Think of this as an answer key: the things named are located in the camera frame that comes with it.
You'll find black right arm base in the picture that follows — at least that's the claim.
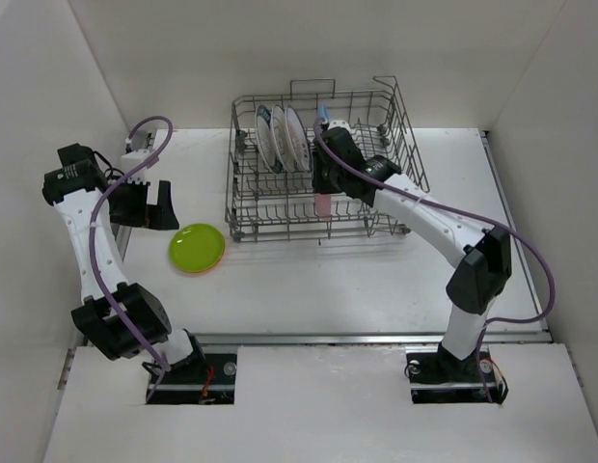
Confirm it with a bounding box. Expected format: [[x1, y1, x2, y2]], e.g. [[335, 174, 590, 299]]
[[404, 346, 509, 405]]

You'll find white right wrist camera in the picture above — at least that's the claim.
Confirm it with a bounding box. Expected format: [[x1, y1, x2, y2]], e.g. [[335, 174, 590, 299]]
[[329, 120, 351, 132]]

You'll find orange plate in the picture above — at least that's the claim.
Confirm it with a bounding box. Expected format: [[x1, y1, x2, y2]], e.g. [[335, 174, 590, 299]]
[[174, 253, 227, 278]]

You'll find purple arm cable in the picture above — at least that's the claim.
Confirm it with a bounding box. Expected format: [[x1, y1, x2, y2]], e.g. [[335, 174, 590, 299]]
[[312, 117, 557, 404], [88, 116, 176, 401]]

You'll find patterned white plate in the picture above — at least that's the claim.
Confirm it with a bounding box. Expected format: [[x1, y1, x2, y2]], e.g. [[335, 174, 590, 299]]
[[285, 106, 311, 172]]

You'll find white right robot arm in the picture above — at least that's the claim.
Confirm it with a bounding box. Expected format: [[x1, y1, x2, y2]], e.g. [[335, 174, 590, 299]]
[[313, 122, 511, 381]]

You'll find blue plate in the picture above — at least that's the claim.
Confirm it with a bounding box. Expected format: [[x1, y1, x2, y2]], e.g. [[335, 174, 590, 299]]
[[317, 104, 331, 124]]

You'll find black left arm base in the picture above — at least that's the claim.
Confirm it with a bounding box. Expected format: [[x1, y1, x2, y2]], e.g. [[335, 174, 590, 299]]
[[142, 352, 237, 405]]

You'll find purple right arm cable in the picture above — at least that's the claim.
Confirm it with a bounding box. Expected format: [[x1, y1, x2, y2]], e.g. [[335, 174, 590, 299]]
[[312, 117, 557, 404]]

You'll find front aluminium rail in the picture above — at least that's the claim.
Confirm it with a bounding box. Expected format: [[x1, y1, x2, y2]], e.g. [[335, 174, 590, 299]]
[[195, 330, 553, 346]]

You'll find grey wire dish rack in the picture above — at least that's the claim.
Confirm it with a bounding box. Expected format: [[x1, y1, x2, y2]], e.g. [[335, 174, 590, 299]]
[[225, 76, 430, 242]]

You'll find pink plate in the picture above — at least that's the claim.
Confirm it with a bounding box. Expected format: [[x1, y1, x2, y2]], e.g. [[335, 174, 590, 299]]
[[314, 194, 332, 219]]

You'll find white plate with green rim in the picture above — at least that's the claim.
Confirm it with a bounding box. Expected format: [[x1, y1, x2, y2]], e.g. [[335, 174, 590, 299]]
[[255, 105, 283, 174]]

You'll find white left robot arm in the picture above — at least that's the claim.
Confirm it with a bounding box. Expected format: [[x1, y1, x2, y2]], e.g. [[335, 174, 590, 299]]
[[42, 144, 206, 383]]

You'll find white blue-rimmed plate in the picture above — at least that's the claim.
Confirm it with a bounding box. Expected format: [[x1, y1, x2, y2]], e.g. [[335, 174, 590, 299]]
[[271, 105, 294, 173]]

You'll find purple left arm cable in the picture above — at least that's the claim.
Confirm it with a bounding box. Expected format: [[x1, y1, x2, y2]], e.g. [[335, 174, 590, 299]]
[[88, 116, 176, 401]]

